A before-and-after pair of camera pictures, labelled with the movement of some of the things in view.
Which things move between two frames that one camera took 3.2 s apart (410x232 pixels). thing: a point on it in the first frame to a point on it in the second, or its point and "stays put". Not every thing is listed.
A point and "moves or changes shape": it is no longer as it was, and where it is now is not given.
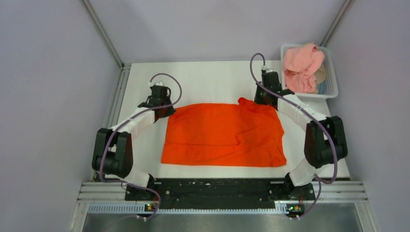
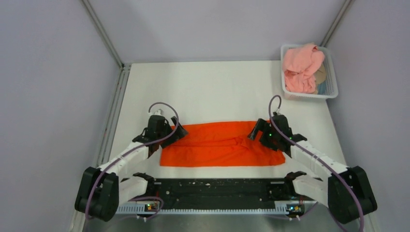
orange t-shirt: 244,134 moves or changes shape
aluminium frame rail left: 121,86 stays put
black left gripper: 170,111 to 179,133
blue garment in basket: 321,88 stays put
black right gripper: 257,99 to 259,126
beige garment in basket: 320,74 stays put
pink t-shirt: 300,62 stays put
